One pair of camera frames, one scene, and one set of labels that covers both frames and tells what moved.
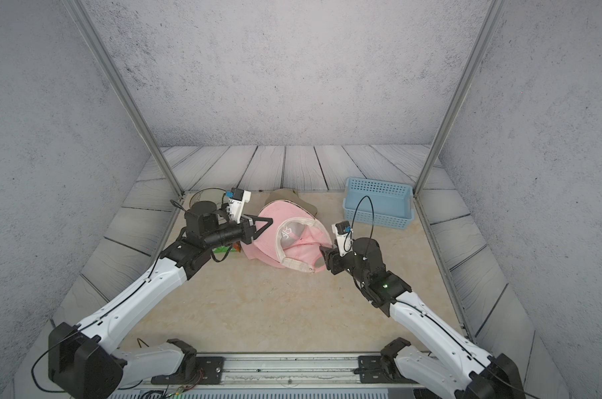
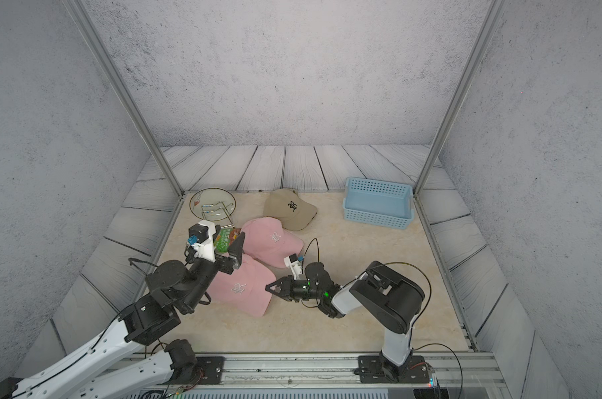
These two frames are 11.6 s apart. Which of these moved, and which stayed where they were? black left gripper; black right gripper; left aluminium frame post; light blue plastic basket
Moved: black left gripper; black right gripper
Stayed: left aluminium frame post; light blue plastic basket
